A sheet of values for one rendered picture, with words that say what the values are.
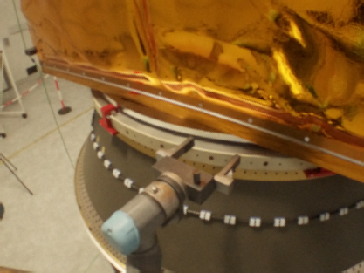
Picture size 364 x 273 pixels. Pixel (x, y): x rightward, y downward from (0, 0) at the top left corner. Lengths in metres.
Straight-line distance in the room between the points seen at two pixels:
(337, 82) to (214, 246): 0.64
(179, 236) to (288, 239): 0.38
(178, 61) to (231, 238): 0.58
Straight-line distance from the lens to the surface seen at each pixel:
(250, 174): 0.79
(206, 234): 0.89
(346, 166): 0.66
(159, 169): 0.56
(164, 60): 0.70
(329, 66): 0.51
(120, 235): 0.46
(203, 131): 0.75
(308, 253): 0.97
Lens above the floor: 2.16
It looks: 34 degrees down
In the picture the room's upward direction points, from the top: 5 degrees counter-clockwise
